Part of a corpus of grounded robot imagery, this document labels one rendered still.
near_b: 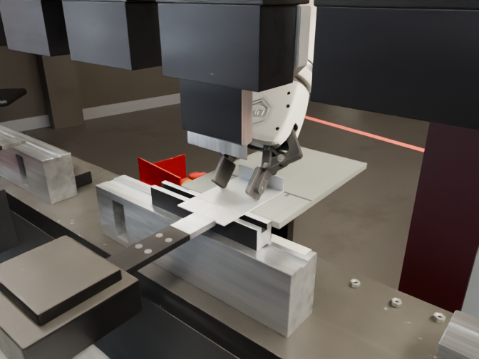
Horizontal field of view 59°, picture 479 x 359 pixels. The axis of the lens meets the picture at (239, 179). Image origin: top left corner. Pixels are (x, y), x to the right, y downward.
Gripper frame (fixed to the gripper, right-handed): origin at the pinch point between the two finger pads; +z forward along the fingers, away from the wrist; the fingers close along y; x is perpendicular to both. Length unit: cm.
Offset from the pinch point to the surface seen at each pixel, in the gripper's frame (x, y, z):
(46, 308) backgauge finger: -24.4, 5.5, 19.3
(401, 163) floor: 285, -65, -106
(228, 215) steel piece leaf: -2.9, 2.8, 5.5
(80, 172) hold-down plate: 9.3, -46.8, 8.0
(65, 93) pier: 176, -366, -58
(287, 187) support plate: 6.7, 3.8, -2.3
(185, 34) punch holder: -19.3, -0.5, -9.7
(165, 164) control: 41, -57, -5
